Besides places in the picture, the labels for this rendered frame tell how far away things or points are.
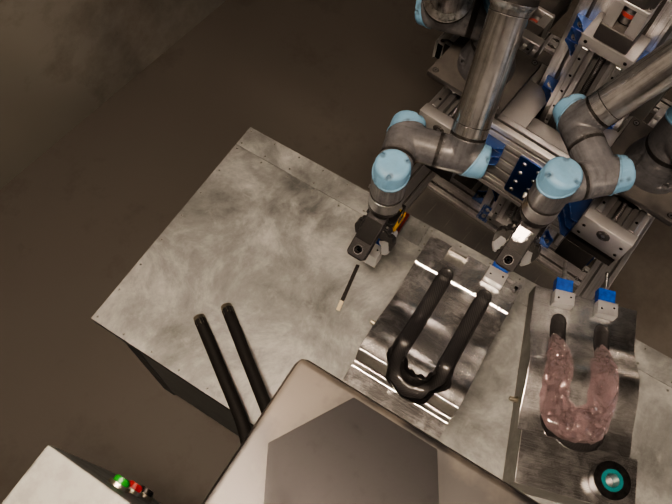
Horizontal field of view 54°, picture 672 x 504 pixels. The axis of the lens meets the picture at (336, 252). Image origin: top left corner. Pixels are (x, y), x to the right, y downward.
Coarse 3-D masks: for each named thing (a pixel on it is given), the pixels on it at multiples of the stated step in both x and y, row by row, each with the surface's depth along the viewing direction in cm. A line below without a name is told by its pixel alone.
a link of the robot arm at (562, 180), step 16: (560, 160) 124; (544, 176) 124; (560, 176) 123; (576, 176) 123; (528, 192) 133; (544, 192) 126; (560, 192) 123; (576, 192) 126; (544, 208) 129; (560, 208) 130
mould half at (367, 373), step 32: (416, 288) 164; (448, 288) 164; (480, 288) 164; (512, 288) 164; (384, 320) 157; (448, 320) 161; (480, 320) 161; (384, 352) 151; (416, 352) 152; (480, 352) 157; (352, 384) 156; (384, 384) 156; (416, 416) 153; (448, 416) 152
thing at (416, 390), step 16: (448, 272) 166; (432, 288) 164; (432, 304) 163; (480, 304) 163; (416, 320) 160; (464, 320) 161; (400, 336) 154; (416, 336) 156; (464, 336) 160; (400, 352) 155; (448, 352) 155; (400, 368) 155; (448, 368) 152; (400, 384) 155; (416, 384) 154; (432, 384) 153; (448, 384) 148; (416, 400) 152
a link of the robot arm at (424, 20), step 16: (416, 0) 157; (432, 0) 149; (448, 0) 143; (464, 0) 148; (416, 16) 160; (432, 16) 155; (448, 16) 153; (464, 16) 155; (448, 32) 162; (464, 32) 159
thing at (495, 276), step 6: (492, 264) 165; (492, 270) 163; (498, 270) 163; (504, 270) 165; (486, 276) 162; (492, 276) 162; (498, 276) 162; (504, 276) 163; (486, 282) 165; (492, 282) 163; (498, 282) 162; (504, 282) 162; (498, 288) 164
